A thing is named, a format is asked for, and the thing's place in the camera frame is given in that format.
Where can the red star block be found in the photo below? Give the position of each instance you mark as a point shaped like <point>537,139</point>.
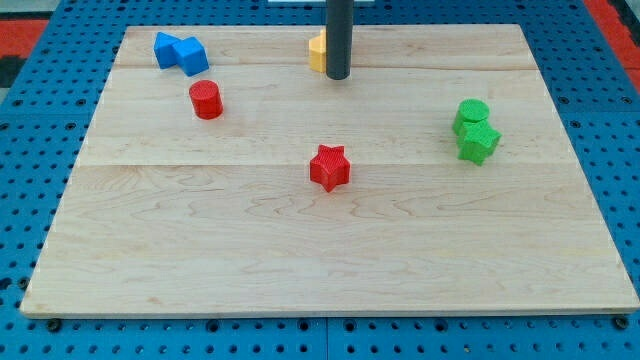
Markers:
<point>330,167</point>

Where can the light wooden board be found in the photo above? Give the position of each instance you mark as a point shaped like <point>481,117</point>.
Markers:
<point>169,216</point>

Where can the blue cube block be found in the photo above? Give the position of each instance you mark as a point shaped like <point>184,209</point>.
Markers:
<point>191,56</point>

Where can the yellow hexagon block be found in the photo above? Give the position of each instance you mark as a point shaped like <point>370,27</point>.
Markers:
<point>317,52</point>

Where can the red cylinder block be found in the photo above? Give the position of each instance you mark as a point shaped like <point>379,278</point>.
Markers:
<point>206,99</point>

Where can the green star block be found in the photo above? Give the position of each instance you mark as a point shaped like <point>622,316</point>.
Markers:
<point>477,141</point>

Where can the blue triangle block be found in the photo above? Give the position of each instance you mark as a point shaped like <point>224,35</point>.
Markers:
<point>164,51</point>

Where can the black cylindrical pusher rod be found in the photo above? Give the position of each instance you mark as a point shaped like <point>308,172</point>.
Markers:
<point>339,30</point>

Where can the green cylinder block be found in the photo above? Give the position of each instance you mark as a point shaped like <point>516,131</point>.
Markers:
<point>470,110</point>

